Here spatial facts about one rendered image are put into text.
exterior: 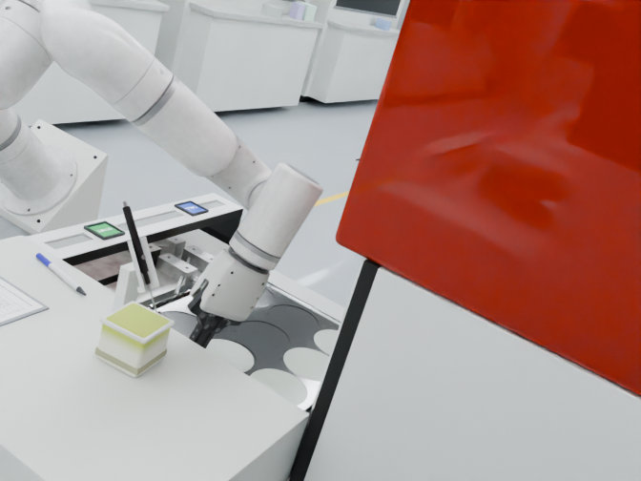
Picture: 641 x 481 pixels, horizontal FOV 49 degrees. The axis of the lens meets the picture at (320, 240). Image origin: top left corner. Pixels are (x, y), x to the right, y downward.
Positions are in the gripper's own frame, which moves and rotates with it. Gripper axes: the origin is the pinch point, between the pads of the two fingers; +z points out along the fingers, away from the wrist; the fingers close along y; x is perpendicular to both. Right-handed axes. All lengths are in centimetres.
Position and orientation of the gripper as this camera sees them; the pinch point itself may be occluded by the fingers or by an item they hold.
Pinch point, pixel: (200, 337)
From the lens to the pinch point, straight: 118.0
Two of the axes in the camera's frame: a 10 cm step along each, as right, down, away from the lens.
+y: -6.6, -3.0, -6.9
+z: -5.3, 8.3, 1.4
